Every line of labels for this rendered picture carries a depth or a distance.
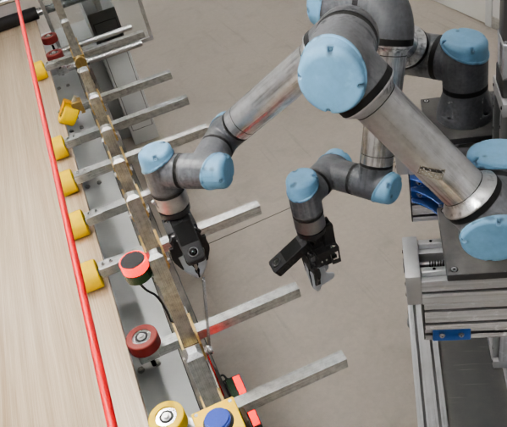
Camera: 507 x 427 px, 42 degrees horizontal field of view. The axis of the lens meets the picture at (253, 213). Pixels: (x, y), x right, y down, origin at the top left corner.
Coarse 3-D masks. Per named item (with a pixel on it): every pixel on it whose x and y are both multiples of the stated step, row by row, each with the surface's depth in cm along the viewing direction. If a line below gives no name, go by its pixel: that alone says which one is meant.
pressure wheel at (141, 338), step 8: (136, 328) 161; (144, 328) 160; (152, 328) 160; (128, 336) 159; (136, 336) 159; (144, 336) 158; (152, 336) 158; (128, 344) 157; (136, 344) 157; (144, 344) 156; (152, 344) 157; (160, 344) 160; (136, 352) 156; (144, 352) 156; (152, 352) 158; (152, 360) 164
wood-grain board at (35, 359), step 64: (0, 64) 317; (0, 128) 263; (64, 128) 252; (0, 192) 225; (0, 256) 197; (64, 256) 190; (0, 320) 174; (64, 320) 169; (0, 384) 157; (64, 384) 153; (128, 384) 149
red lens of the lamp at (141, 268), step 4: (128, 252) 143; (120, 260) 141; (144, 260) 140; (144, 264) 139; (148, 264) 141; (120, 268) 139; (136, 268) 138; (140, 268) 139; (144, 268) 140; (124, 272) 139; (128, 272) 139; (132, 272) 139; (136, 272) 139; (140, 272) 139; (144, 272) 140; (128, 276) 140; (132, 276) 139; (136, 276) 139
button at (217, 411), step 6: (216, 408) 99; (222, 408) 99; (210, 414) 98; (216, 414) 98; (222, 414) 98; (228, 414) 98; (204, 420) 98; (210, 420) 98; (216, 420) 97; (222, 420) 97; (228, 420) 97; (210, 426) 97; (216, 426) 97; (222, 426) 96; (228, 426) 97
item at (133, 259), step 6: (132, 252) 142; (138, 252) 142; (126, 258) 141; (132, 258) 141; (138, 258) 140; (144, 258) 140; (120, 264) 140; (126, 264) 139; (132, 264) 139; (138, 264) 139; (156, 282) 144; (144, 288) 145; (156, 294) 147; (168, 318) 152
